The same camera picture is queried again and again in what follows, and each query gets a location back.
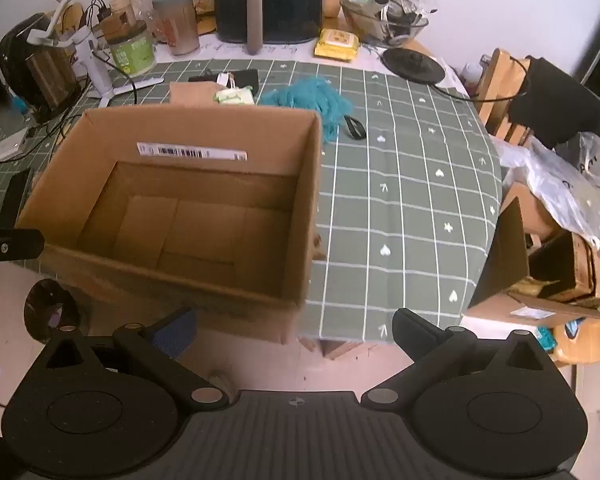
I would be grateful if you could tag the black plush sleep mask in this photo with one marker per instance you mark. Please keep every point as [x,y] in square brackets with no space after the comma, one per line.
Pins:
[247,79]

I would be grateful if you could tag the black cloth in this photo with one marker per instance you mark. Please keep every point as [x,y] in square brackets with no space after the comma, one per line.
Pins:
[560,105]

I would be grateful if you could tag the brown cardboard box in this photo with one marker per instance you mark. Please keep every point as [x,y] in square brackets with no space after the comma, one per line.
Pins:
[205,130]

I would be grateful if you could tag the yellow wipes packet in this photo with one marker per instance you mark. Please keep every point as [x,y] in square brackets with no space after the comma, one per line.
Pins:
[337,42]

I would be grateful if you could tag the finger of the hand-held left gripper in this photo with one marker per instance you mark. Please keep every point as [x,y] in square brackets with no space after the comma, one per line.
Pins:
[15,245]

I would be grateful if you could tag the small white bottle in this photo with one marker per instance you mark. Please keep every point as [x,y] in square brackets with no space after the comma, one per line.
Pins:
[472,72]

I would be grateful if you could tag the grey lidded shaker bottle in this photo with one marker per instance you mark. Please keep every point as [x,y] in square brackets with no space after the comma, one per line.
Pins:
[177,25]

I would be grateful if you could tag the white gimbal tripod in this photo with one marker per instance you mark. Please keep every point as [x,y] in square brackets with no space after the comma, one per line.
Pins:
[97,67]

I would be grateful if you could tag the black round kettle base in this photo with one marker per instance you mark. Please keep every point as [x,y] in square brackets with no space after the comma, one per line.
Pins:
[412,62]

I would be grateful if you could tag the teal fluffy cloth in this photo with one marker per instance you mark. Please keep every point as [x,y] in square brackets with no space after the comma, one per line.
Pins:
[310,95]

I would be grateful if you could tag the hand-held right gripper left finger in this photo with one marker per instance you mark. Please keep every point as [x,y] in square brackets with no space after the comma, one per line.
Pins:
[176,334]

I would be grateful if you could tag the small black pouch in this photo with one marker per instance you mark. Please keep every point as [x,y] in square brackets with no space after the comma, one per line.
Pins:
[354,127]

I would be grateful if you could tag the black electric kettle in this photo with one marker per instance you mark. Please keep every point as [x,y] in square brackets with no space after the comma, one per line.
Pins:
[25,70]

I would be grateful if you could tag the black smartphone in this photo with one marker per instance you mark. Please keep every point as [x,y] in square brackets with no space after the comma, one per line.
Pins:
[17,200]

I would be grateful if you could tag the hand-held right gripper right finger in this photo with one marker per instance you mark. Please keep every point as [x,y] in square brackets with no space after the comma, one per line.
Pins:
[412,330]

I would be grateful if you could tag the clear plastic bag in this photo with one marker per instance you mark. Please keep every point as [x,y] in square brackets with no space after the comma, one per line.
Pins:
[555,185]

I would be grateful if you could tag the green checked tablecloth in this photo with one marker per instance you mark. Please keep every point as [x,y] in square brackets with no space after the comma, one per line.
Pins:
[405,185]

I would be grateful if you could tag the light green packet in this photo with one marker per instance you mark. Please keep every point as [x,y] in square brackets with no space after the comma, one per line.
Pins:
[232,96]

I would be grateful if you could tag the green labelled jar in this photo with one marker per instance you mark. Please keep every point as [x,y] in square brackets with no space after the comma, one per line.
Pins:
[132,55]

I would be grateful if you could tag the yellow parcel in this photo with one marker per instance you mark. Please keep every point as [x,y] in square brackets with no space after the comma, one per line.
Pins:
[582,342]

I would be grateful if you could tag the black air fryer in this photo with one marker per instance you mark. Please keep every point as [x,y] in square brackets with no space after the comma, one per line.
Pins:
[280,0]

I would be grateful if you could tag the black round container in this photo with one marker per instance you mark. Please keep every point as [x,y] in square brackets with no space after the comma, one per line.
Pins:
[42,310]

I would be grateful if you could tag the open cardboard floor box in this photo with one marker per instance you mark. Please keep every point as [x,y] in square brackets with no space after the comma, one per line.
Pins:
[505,240]

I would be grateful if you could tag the wooden chair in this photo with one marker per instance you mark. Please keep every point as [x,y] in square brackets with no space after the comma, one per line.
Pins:
[500,90]

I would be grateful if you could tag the white power bank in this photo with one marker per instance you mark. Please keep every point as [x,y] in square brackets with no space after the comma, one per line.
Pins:
[7,147]

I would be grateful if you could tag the glass bowl with clutter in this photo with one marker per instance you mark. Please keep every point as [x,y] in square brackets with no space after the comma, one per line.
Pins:
[375,25]

